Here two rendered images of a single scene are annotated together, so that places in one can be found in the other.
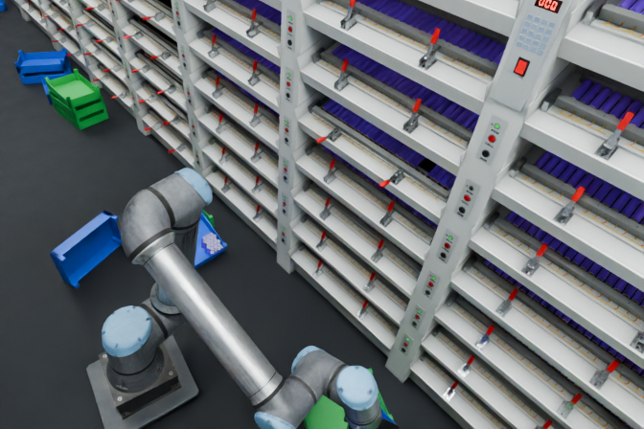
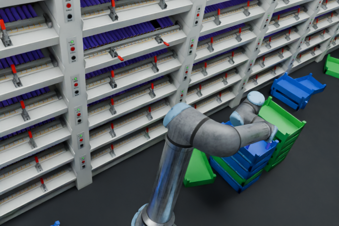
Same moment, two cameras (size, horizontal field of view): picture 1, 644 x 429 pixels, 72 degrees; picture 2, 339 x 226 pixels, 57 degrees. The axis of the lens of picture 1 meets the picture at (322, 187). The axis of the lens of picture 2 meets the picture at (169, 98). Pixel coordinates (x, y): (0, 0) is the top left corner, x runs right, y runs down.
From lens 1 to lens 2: 1.44 m
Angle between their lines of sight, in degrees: 62
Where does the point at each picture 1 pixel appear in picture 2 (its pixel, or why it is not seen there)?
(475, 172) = (200, 0)
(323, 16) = not seen: outside the picture
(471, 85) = not seen: outside the picture
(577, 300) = (230, 18)
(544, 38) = not seen: outside the picture
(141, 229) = (231, 130)
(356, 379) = (255, 96)
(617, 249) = not seen: outside the picture
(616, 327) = (240, 15)
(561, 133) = not seen: outside the picture
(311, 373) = (250, 113)
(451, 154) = (185, 2)
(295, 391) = (260, 119)
